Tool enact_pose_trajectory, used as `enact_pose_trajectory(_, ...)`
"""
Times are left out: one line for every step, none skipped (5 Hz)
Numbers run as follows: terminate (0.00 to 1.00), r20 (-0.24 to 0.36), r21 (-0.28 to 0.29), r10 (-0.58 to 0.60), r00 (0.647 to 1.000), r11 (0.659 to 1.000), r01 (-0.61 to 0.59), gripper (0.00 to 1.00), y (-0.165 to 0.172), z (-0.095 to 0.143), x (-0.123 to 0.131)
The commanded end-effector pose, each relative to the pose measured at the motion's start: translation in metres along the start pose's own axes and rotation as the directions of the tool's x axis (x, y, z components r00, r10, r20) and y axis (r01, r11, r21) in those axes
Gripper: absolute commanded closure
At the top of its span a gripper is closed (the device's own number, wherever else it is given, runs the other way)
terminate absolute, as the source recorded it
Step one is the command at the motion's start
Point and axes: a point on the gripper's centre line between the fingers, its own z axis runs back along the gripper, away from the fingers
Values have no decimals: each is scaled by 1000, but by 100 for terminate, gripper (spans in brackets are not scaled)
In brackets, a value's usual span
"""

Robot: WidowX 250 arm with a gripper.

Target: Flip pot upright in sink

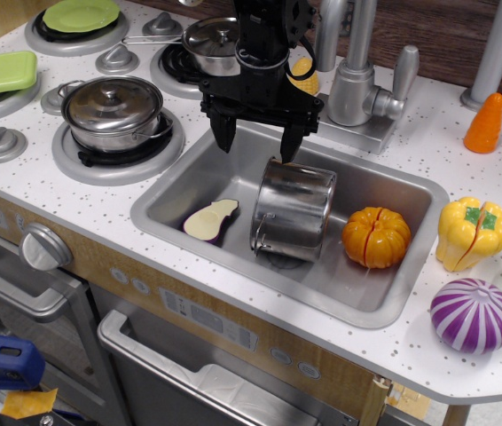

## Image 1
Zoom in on grey stove knob back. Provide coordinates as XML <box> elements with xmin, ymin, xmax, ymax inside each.
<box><xmin>142</xmin><ymin>12</ymin><xmax>184</xmax><ymax>38</ymax></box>

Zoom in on blue clamp tool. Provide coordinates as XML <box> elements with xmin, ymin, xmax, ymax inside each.
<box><xmin>0</xmin><ymin>335</ymin><xmax>46</xmax><ymax>391</ymax></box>

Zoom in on orange toy pumpkin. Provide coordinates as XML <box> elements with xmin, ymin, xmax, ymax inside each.
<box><xmin>341</xmin><ymin>207</ymin><xmax>412</xmax><ymax>269</ymax></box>

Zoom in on grey back left burner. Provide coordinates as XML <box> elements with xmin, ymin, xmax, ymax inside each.
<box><xmin>24</xmin><ymin>11</ymin><xmax>129</xmax><ymax>57</ymax></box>

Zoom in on grey front right burner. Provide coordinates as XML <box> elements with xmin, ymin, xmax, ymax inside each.
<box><xmin>52</xmin><ymin>110</ymin><xmax>184</xmax><ymax>186</ymax></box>

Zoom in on grey back right burner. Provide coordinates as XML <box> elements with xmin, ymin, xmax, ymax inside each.
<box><xmin>149</xmin><ymin>44</ymin><xmax>208</xmax><ymax>100</ymax></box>

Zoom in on grey burner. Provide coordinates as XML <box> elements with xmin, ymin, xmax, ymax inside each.
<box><xmin>149</xmin><ymin>44</ymin><xmax>208</xmax><ymax>100</ymax></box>
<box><xmin>24</xmin><ymin>11</ymin><xmax>129</xmax><ymax>57</ymax></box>
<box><xmin>0</xmin><ymin>73</ymin><xmax>42</xmax><ymax>118</ymax></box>
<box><xmin>52</xmin><ymin>110</ymin><xmax>184</xmax><ymax>186</ymax></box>

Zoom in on purple striped toy onion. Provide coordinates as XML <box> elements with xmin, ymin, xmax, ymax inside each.
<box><xmin>429</xmin><ymin>278</ymin><xmax>502</xmax><ymax>355</ymax></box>

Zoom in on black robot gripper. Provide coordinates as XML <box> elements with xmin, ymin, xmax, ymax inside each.
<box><xmin>199</xmin><ymin>47</ymin><xmax>323</xmax><ymax>163</ymax></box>

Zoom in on yellow toy corn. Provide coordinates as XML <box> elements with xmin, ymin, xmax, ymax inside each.
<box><xmin>286</xmin><ymin>56</ymin><xmax>320</xmax><ymax>97</ymax></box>

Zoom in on steel pot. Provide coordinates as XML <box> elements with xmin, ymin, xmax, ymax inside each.
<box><xmin>249</xmin><ymin>157</ymin><xmax>337</xmax><ymax>262</ymax></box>

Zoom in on grey dishwasher door handle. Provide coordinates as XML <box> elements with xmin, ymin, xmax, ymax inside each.
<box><xmin>96</xmin><ymin>309</ymin><xmax>361</xmax><ymax>426</ymax></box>

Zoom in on steel lidded pot front burner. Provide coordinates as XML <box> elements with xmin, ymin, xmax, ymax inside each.
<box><xmin>61</xmin><ymin>76</ymin><xmax>173</xmax><ymax>154</ymax></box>

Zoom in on green round plate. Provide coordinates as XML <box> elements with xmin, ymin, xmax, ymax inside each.
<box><xmin>43</xmin><ymin>0</ymin><xmax>121</xmax><ymax>34</ymax></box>

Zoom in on silver oven dial knob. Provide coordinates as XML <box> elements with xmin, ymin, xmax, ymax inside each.
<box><xmin>19</xmin><ymin>223</ymin><xmax>73</xmax><ymax>272</ymax></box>

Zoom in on grey oven door handle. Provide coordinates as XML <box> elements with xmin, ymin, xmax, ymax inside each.
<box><xmin>0</xmin><ymin>247</ymin><xmax>90</xmax><ymax>324</ymax></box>

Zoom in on green rectangular lid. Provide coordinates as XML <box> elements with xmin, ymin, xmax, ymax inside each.
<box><xmin>0</xmin><ymin>51</ymin><xmax>37</xmax><ymax>93</ymax></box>

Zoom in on toy eggplant half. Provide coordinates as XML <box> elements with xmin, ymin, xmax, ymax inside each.
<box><xmin>183</xmin><ymin>199</ymin><xmax>239</xmax><ymax>242</ymax></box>

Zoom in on grey front left burner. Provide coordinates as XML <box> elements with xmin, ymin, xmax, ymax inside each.
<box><xmin>0</xmin><ymin>73</ymin><xmax>42</xmax><ymax>118</ymax></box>

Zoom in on steel lidded saucepan back burner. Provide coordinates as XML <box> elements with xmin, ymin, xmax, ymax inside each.
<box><xmin>122</xmin><ymin>17</ymin><xmax>240</xmax><ymax>77</ymax></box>

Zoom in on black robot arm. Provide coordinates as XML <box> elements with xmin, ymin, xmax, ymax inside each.
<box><xmin>199</xmin><ymin>1</ymin><xmax>324</xmax><ymax>163</ymax></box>

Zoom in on orange toy carrot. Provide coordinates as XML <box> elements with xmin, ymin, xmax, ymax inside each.
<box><xmin>463</xmin><ymin>92</ymin><xmax>502</xmax><ymax>154</ymax></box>

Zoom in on grey stove knob left middle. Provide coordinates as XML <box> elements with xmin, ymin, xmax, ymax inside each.
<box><xmin>41</xmin><ymin>80</ymin><xmax>81</xmax><ymax>116</ymax></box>

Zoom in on silver toy faucet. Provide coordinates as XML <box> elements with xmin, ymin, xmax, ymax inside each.
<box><xmin>315</xmin><ymin>0</ymin><xmax>420</xmax><ymax>154</ymax></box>

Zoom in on grey support pole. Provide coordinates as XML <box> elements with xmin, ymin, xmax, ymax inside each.
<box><xmin>460</xmin><ymin>0</ymin><xmax>502</xmax><ymax>112</ymax></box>

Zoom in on yellow toy bell pepper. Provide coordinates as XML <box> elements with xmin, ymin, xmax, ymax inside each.
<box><xmin>435</xmin><ymin>197</ymin><xmax>502</xmax><ymax>272</ymax></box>

